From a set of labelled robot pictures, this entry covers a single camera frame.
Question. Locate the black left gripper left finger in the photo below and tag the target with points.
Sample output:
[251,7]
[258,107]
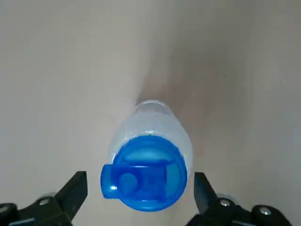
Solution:
[58,209]

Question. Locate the clear drink bottle blue cap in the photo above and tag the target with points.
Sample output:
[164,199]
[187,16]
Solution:
[150,169]

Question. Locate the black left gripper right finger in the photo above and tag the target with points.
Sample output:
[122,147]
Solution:
[211,212]

